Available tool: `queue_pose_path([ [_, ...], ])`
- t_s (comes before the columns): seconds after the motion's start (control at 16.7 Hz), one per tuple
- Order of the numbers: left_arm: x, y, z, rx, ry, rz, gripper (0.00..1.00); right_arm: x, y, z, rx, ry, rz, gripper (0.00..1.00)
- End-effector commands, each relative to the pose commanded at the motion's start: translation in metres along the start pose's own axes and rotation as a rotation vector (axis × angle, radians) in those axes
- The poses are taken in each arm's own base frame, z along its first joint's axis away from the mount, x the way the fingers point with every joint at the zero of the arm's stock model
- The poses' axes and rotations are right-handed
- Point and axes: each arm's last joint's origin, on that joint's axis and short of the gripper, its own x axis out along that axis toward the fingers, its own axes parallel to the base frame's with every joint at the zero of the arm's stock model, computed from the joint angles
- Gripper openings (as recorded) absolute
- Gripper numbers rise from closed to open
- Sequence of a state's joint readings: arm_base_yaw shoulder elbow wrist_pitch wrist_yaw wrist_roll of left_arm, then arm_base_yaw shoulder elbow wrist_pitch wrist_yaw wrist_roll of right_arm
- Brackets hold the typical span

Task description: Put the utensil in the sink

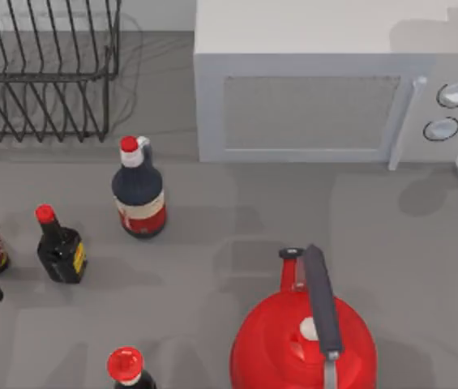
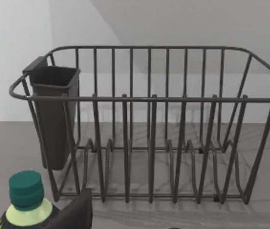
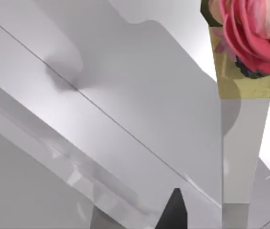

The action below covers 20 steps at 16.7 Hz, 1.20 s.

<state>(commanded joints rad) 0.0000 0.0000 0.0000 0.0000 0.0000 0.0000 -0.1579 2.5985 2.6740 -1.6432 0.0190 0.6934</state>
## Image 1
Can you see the microwave oven door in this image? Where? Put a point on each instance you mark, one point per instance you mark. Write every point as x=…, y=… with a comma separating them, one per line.
x=309, y=113

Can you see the red kettle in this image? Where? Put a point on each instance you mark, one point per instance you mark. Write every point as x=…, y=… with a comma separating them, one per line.
x=305, y=336

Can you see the dark bottle with yellow label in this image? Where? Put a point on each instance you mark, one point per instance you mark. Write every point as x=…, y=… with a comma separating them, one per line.
x=61, y=253

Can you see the pale microwave oven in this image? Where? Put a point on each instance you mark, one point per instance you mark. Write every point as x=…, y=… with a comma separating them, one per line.
x=313, y=36

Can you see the dark bottle with red cap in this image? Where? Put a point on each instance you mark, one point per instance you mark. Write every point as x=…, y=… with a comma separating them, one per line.
x=129, y=368

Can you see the small microwave knob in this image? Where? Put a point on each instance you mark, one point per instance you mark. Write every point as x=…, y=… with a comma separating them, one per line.
x=441, y=129

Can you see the large microwave knob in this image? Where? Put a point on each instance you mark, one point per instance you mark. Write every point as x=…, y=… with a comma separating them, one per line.
x=455, y=93

